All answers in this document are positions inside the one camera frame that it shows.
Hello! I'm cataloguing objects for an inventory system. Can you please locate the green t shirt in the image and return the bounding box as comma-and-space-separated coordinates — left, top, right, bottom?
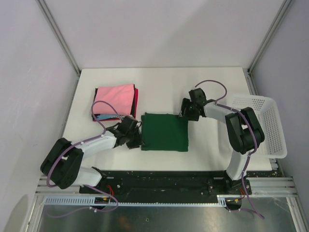
141, 113, 189, 152

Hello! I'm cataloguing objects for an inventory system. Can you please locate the black printed t shirt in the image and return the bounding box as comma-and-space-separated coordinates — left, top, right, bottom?
90, 87, 137, 122

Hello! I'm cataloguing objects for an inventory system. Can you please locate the red t shirt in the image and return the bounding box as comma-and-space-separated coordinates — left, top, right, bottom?
131, 88, 139, 117

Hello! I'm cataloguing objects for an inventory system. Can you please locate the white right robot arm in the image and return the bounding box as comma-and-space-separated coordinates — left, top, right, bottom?
180, 88, 265, 194

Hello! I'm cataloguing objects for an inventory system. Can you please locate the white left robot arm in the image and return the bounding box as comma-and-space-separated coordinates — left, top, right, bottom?
40, 116, 143, 193

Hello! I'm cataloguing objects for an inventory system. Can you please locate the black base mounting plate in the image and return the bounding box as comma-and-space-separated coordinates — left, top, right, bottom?
95, 171, 252, 195

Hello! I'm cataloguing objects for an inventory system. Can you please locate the white perforated plastic basket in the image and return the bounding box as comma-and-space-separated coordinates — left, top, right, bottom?
226, 94, 287, 159

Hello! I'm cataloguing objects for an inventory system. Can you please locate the grey slotted cable duct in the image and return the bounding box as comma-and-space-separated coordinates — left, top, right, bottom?
43, 195, 229, 207

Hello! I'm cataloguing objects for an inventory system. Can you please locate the left aluminium frame post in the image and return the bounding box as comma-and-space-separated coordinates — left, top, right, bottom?
35, 0, 80, 73

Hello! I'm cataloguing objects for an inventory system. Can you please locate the aluminium frame post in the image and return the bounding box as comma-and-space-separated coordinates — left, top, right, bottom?
35, 0, 80, 73
247, 0, 294, 73

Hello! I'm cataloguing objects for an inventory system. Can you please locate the right aluminium frame post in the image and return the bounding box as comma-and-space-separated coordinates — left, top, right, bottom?
247, 0, 294, 73

